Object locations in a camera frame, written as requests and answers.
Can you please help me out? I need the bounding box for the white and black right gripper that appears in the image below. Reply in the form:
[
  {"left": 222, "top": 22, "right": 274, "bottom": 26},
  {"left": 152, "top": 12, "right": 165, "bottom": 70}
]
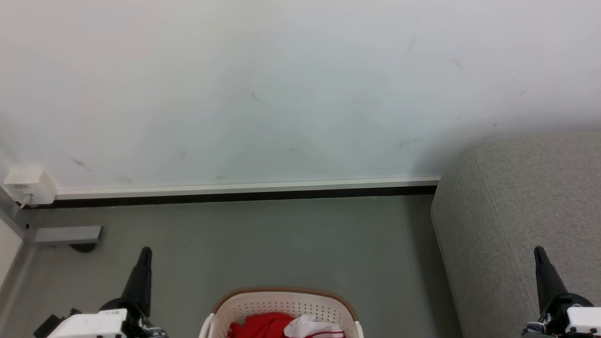
[{"left": 521, "top": 246, "right": 601, "bottom": 338}]

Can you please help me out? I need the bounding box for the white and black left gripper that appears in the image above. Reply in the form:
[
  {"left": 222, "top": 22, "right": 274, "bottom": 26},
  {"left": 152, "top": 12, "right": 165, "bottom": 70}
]
[{"left": 46, "top": 246, "right": 168, "bottom": 338}]

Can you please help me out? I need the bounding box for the red and white garment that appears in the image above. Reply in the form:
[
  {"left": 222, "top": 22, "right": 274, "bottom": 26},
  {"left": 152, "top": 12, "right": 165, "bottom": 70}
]
[{"left": 227, "top": 313, "right": 345, "bottom": 338}]

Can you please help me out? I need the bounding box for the grey fabric sofa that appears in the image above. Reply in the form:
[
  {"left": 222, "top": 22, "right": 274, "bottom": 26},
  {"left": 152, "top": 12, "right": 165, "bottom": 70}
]
[{"left": 431, "top": 133, "right": 601, "bottom": 338}]

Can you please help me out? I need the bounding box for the white and black baseboard strip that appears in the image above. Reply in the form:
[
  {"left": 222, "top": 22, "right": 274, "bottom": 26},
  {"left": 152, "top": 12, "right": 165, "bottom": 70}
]
[{"left": 28, "top": 177, "right": 441, "bottom": 209}]

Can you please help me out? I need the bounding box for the cream perforated laundry basket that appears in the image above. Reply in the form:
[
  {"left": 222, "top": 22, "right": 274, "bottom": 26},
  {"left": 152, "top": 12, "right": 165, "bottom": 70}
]
[{"left": 199, "top": 287, "right": 365, "bottom": 338}]

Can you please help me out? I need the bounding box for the grey metal frame foot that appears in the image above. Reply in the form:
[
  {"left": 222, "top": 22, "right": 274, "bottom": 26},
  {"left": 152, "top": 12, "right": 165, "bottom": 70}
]
[{"left": 34, "top": 225, "right": 103, "bottom": 245}]

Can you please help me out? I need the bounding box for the grey metal frame leg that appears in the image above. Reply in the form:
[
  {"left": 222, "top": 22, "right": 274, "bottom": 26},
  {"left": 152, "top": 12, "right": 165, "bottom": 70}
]
[{"left": 0, "top": 187, "right": 37, "bottom": 306}]

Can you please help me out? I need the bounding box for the white wall socket box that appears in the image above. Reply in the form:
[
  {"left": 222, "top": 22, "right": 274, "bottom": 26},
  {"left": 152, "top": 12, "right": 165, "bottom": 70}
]
[{"left": 2, "top": 166, "right": 58, "bottom": 206}]

